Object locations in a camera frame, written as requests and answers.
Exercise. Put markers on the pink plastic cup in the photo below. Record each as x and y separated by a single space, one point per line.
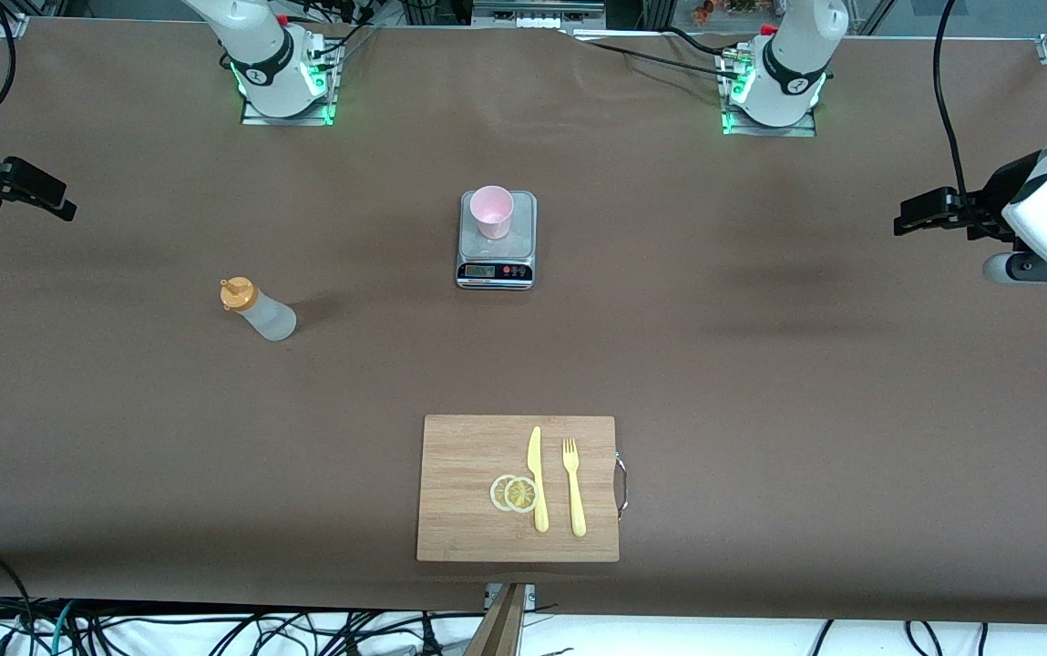
492 214

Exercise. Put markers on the wooden post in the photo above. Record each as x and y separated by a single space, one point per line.
497 633

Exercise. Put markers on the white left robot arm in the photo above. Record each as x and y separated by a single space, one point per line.
792 55

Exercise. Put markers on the yellow plastic fork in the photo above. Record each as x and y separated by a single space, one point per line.
576 501

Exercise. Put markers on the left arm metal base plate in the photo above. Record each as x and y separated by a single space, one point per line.
769 132

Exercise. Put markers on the grey power strip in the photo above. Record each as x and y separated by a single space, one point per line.
537 16

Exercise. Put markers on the frosted sauce bottle orange cap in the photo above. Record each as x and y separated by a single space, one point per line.
272 321

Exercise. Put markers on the yellow plastic knife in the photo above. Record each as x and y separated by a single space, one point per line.
538 492

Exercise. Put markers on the small metal bracket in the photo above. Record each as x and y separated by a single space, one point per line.
530 594

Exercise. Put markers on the lemon slice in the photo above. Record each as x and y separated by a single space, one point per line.
521 495
496 493

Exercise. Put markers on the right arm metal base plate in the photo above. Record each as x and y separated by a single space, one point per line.
291 121

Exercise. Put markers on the aluminium corner bracket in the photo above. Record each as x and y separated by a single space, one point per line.
11 25

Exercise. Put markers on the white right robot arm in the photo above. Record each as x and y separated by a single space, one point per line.
259 41

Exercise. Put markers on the bamboo cutting board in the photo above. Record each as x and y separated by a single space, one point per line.
459 510

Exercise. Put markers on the silver digital kitchen scale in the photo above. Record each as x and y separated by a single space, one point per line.
523 228

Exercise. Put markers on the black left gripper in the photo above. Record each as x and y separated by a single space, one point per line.
988 206

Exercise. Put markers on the brown table cover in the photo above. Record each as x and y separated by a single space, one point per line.
213 456

